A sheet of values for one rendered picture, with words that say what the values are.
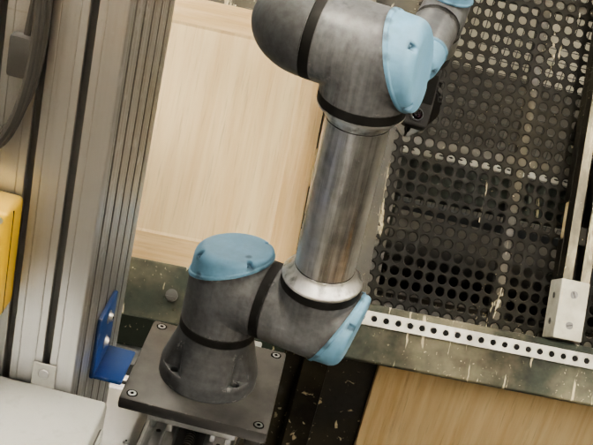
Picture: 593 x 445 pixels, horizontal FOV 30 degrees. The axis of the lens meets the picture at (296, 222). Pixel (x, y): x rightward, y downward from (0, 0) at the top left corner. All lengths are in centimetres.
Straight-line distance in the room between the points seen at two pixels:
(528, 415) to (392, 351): 53
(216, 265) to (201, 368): 17
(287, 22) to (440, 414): 150
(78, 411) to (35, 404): 5
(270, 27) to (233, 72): 98
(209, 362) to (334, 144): 41
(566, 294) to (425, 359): 33
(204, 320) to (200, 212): 71
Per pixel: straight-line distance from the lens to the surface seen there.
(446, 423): 267
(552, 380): 235
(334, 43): 131
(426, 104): 186
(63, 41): 111
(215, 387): 162
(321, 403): 264
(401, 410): 264
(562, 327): 234
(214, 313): 157
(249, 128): 230
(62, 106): 114
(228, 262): 153
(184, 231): 227
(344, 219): 143
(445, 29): 173
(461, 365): 230
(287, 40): 133
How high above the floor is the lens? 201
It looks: 26 degrees down
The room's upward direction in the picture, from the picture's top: 14 degrees clockwise
